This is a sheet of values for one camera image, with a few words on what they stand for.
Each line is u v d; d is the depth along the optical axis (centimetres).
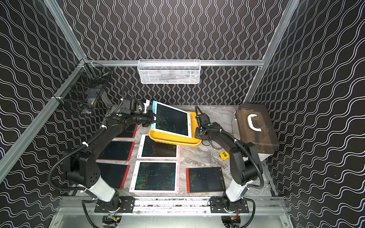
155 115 79
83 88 94
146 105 75
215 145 97
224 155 91
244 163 47
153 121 75
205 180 84
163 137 92
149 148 95
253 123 83
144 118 73
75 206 76
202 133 67
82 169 45
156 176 86
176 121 94
